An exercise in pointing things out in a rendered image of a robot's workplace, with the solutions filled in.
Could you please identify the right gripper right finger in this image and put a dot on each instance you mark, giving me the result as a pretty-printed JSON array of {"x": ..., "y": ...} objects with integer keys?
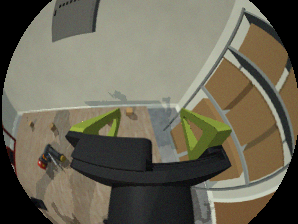
[{"x": 214, "y": 133}]

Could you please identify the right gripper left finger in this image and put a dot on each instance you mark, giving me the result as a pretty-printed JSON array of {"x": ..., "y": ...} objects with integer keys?
[{"x": 93, "y": 125}]

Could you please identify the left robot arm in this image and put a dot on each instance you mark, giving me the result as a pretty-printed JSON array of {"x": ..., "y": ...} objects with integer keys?
[{"x": 38, "y": 203}]

